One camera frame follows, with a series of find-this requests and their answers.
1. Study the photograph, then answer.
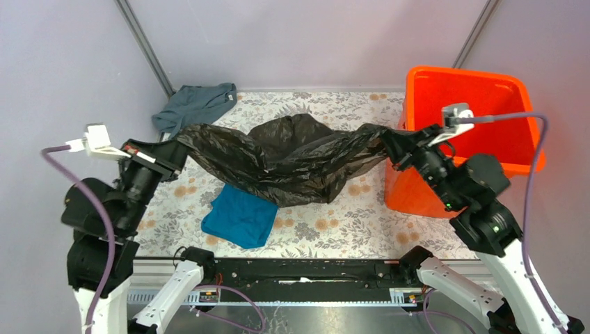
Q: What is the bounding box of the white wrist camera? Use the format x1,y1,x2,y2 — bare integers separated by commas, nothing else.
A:
65,123,131,161
429,102,475,147

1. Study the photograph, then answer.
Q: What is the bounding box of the black plastic trash bag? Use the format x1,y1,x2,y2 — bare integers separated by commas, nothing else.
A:
175,113,410,207

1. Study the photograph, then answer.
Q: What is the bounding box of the bright blue folded cloth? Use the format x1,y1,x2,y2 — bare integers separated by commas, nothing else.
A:
201,184,278,249

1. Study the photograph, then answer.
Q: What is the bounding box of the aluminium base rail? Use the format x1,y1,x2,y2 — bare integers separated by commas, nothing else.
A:
99,257,513,334

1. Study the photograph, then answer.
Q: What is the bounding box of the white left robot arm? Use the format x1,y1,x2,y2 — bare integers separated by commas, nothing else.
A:
61,140,216,333

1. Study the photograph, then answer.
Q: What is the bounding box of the aluminium corner post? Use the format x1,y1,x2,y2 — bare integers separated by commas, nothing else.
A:
452,0,502,69
115,0,175,98

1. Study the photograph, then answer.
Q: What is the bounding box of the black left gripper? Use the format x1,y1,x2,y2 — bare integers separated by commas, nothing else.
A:
119,131,197,230

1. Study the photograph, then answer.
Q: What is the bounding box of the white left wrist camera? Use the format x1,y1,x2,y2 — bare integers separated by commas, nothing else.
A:
65,123,131,161

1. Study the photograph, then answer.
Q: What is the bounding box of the left aluminium corner post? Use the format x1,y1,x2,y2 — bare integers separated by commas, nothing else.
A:
115,0,175,98

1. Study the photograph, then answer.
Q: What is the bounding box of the grey-blue crumpled cloth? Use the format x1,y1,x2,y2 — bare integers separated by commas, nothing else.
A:
152,83,237,136

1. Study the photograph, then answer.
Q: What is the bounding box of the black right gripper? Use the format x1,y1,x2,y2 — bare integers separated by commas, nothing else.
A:
375,120,462,207

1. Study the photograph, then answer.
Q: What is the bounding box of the right aluminium corner post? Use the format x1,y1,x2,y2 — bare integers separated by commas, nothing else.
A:
452,0,502,69

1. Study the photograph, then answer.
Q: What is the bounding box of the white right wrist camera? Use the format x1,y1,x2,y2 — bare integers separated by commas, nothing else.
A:
429,102,475,147

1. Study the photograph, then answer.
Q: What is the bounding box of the floral patterned table mat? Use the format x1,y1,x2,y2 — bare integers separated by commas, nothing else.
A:
137,92,474,260

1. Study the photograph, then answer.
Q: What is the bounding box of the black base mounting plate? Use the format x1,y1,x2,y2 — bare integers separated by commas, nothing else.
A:
201,258,428,303

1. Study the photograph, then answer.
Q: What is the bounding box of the orange plastic trash bin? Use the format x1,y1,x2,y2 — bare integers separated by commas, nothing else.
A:
384,66,540,218

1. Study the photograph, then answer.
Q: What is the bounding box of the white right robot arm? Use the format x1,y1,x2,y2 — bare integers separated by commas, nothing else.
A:
382,125,584,333

